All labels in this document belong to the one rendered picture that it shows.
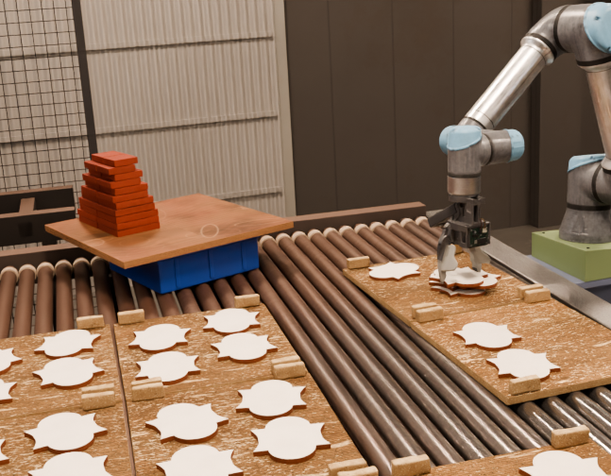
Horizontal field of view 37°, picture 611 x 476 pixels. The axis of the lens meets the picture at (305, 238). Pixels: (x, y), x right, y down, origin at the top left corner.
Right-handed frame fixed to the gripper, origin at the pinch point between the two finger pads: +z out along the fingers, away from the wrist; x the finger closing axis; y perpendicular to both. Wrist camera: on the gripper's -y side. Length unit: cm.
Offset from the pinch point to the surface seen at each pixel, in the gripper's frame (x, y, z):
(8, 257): -83, -100, 3
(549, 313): 5.7, 23.9, 3.9
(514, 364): -20.1, 41.2, 4.0
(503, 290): 8.1, 6.7, 3.5
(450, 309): -9.5, 9.0, 4.0
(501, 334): -12.1, 28.9, 3.6
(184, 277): -50, -47, 2
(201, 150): 73, -320, 14
